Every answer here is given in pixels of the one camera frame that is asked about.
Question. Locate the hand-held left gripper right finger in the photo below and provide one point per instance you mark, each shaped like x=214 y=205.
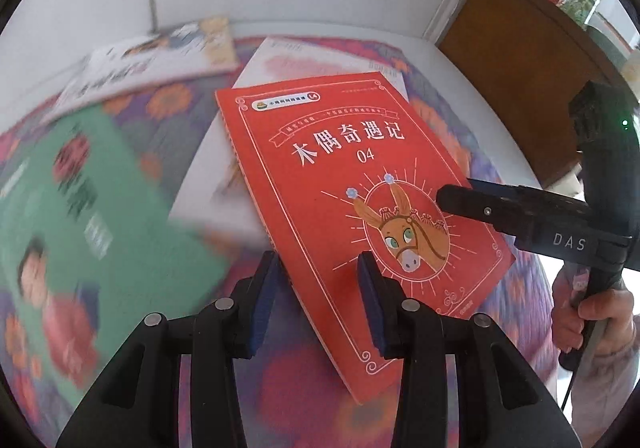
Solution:
x=372 y=308

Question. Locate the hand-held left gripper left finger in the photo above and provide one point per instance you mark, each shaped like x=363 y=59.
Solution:
x=265 y=298

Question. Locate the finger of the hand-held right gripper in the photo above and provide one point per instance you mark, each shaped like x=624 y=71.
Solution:
x=500 y=205

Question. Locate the red book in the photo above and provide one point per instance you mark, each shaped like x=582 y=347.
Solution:
x=325 y=137

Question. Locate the white ink-painting book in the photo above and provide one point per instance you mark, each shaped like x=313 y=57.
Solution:
x=115 y=77

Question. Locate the person's right hand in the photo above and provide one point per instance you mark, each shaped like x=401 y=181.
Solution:
x=615 y=310

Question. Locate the floral blanket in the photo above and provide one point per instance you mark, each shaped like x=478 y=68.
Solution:
x=280 y=403

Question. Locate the brown wooden cabinet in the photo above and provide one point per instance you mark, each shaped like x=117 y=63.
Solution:
x=510 y=77

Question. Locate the green patterned packet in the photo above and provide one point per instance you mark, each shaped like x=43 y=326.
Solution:
x=582 y=5

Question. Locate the teal green book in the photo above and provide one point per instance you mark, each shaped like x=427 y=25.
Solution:
x=100 y=228

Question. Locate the white book pink print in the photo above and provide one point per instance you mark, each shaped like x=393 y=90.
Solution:
x=280 y=62

